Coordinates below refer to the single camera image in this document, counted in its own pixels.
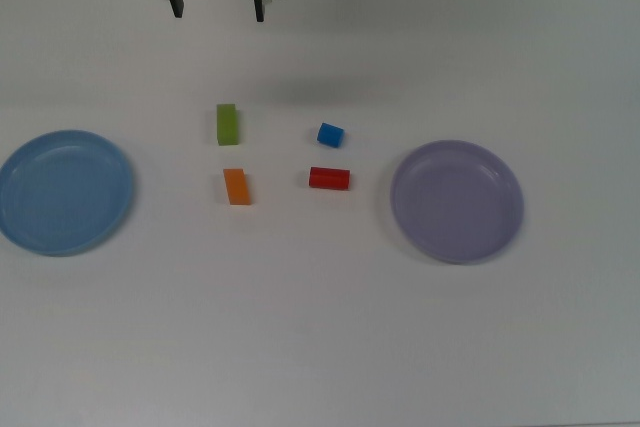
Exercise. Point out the green rectangular block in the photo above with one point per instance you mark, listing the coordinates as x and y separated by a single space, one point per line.
228 124

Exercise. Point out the blue hexagonal block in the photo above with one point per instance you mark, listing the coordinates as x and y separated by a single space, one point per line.
330 135

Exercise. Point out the red cylinder block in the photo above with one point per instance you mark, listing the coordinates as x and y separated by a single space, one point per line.
329 178

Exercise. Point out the orange rectangular block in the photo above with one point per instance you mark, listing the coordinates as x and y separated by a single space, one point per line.
237 187

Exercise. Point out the blue plate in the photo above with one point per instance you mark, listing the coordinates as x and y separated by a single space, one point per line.
65 192

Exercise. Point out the purple plate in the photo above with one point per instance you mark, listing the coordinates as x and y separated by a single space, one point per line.
457 202

